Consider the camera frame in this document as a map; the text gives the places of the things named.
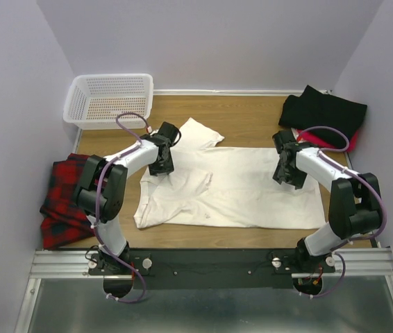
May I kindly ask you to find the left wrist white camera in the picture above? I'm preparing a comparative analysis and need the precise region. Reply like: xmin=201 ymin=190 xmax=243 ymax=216
xmin=148 ymin=128 xmax=158 ymax=135

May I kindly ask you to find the black folded shirt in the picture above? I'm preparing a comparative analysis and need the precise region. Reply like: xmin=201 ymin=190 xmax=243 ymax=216
xmin=278 ymin=85 xmax=368 ymax=151

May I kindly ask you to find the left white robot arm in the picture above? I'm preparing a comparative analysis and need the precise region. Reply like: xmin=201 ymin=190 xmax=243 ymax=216
xmin=73 ymin=122 xmax=181 ymax=274

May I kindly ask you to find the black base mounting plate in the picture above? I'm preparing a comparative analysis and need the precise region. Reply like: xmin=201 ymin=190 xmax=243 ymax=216
xmin=88 ymin=248 xmax=335 ymax=291

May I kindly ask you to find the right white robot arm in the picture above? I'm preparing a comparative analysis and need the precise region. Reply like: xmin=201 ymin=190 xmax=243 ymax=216
xmin=272 ymin=130 xmax=387 ymax=273

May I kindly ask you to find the white t shirt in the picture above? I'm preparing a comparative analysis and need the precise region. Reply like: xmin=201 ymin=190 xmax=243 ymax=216
xmin=134 ymin=119 xmax=326 ymax=230

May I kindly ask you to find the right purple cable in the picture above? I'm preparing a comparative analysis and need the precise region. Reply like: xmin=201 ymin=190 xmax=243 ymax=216
xmin=295 ymin=125 xmax=389 ymax=301

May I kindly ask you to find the red plaid folded shirt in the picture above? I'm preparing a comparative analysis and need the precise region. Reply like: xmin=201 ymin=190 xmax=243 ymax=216
xmin=40 ymin=153 xmax=93 ymax=250

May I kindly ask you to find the white perforated plastic basket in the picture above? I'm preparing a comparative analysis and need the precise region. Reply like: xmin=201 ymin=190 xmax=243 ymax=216
xmin=62 ymin=74 xmax=153 ymax=130

